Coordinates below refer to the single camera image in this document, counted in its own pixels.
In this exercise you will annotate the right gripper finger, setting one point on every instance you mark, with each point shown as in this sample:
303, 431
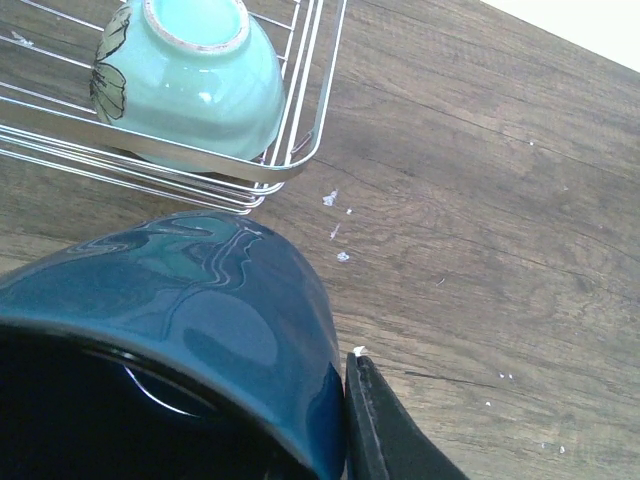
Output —
384, 442

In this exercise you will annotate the dark blue mug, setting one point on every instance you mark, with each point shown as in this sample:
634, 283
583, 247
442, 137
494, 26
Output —
199, 345

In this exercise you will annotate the green floral bowl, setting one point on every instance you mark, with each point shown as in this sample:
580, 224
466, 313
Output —
199, 73

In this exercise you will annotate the wire dish rack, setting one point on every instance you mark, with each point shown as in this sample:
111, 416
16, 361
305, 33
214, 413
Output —
47, 117

